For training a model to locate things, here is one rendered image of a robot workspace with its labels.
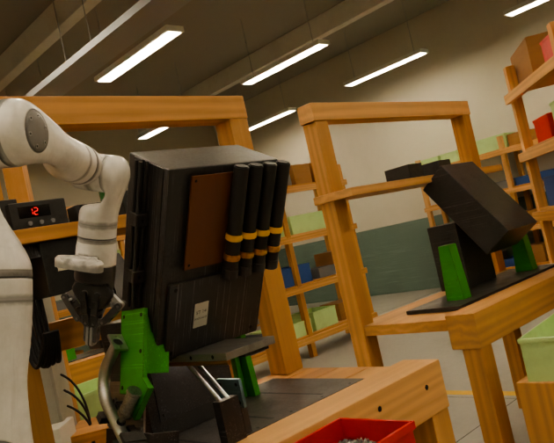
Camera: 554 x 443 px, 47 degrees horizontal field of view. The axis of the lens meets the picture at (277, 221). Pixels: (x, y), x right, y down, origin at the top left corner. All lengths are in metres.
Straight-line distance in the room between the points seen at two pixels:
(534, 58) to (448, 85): 6.31
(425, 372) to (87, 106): 1.32
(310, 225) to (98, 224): 6.69
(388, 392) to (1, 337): 1.24
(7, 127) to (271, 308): 1.65
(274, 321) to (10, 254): 1.62
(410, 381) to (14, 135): 1.40
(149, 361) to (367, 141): 10.70
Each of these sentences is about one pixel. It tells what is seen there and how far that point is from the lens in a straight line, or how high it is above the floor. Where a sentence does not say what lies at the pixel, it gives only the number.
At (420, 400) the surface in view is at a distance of 2.01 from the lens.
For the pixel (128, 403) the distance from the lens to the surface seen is 1.64.
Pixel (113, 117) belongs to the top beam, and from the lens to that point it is 2.16.
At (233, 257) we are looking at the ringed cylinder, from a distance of 1.64.
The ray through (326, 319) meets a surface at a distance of 7.86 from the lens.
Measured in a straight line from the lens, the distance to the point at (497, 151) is 10.09.
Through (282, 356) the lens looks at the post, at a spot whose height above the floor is 0.95.
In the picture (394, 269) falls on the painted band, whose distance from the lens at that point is 12.12.
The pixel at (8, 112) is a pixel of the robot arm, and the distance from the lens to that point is 0.90.
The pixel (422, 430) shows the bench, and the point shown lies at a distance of 2.10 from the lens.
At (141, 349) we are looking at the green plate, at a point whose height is 1.18.
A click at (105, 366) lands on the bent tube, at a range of 1.74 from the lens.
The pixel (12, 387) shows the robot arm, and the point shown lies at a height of 1.25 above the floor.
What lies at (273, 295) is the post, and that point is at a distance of 2.40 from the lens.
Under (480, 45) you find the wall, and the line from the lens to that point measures 10.98.
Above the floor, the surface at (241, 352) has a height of 1.12.
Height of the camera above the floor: 1.35
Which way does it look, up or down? 2 degrees up
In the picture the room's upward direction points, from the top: 13 degrees counter-clockwise
